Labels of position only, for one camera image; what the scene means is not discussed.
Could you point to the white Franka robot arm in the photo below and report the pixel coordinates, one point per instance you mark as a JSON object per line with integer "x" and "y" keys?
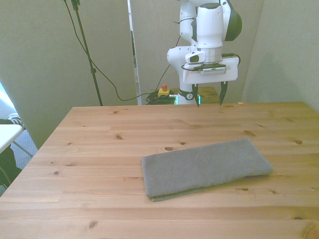
{"x": 209, "y": 25}

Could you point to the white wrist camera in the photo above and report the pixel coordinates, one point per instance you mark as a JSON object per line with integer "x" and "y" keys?
{"x": 195, "y": 58}

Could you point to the yellow emergency stop box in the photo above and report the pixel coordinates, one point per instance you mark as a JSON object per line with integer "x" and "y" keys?
{"x": 164, "y": 92}

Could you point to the black camera stand pole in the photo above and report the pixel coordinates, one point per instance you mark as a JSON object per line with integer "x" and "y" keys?
{"x": 86, "y": 47}

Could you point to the white folding table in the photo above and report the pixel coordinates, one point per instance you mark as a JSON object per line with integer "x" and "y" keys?
{"x": 7, "y": 135}

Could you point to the grey towel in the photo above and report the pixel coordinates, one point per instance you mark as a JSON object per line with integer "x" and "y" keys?
{"x": 204, "y": 169}

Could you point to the dark chair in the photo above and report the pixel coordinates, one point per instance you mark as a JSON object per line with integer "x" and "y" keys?
{"x": 7, "y": 164}

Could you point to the striped cloth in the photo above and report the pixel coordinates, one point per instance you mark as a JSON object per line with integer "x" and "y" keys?
{"x": 16, "y": 119}

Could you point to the white vertical frame strip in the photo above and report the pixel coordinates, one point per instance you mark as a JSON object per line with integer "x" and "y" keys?
{"x": 134, "y": 49}

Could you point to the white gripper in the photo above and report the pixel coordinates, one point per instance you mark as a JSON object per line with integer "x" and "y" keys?
{"x": 224, "y": 72}

